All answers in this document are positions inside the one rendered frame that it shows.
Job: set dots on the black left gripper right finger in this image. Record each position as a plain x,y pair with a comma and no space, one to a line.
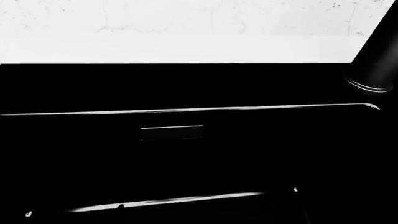
297,210

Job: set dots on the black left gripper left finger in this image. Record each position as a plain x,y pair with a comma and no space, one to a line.
116,217

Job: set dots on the black kitchen sink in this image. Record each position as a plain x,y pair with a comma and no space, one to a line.
199,93

